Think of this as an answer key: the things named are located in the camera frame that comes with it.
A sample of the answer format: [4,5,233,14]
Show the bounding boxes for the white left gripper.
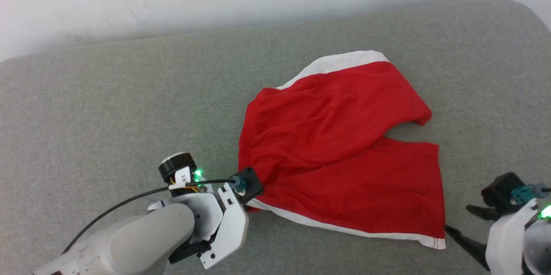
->
[158,152,250,269]

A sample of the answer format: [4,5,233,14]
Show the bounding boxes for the red shorts with white trim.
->
[238,50,447,250]

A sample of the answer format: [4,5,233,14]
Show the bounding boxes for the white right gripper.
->
[445,198,551,275]

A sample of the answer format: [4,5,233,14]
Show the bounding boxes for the grey fabric sofa cushion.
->
[0,0,551,275]

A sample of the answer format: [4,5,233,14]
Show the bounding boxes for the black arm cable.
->
[62,178,249,255]
[511,183,551,205]

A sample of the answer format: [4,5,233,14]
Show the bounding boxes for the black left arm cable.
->
[62,178,249,255]

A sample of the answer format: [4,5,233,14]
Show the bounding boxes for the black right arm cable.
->
[511,183,551,205]

